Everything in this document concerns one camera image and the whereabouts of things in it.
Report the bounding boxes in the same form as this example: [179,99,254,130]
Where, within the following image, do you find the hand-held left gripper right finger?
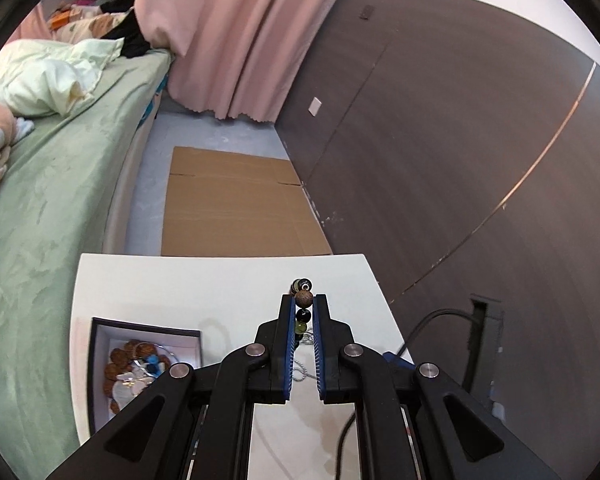
[315,294,564,480]

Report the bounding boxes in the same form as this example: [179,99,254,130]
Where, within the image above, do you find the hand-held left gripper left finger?
[45,294,298,480]

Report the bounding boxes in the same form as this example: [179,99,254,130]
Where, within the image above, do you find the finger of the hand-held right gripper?
[381,351,414,369]

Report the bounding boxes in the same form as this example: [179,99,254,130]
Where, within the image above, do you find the silver bead chain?
[292,331,322,387]

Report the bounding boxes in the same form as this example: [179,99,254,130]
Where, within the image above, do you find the dark mixed bead bracelet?
[287,277,316,352]

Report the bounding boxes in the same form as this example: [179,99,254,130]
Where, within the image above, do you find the white shell bracelet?
[114,360,156,397]

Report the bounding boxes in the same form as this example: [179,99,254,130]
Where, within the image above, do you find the brown wooden bead bracelet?
[103,339,177,413]

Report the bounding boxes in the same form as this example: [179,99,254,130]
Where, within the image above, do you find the black jewelry box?
[89,316,203,436]

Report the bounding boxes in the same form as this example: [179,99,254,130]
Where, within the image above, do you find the flat brown cardboard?
[160,146,335,257]

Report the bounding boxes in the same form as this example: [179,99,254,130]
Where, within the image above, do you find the bed with green sheet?
[0,49,177,463]

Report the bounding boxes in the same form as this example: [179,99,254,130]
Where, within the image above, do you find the pink curtain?
[134,0,357,124]

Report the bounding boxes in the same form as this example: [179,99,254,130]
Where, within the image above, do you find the cream pillow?
[0,37,126,119]

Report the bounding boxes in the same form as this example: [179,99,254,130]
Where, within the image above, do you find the patterned plush pillow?
[47,2,131,45]

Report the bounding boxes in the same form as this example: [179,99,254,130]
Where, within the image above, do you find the black cable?
[394,308,474,357]

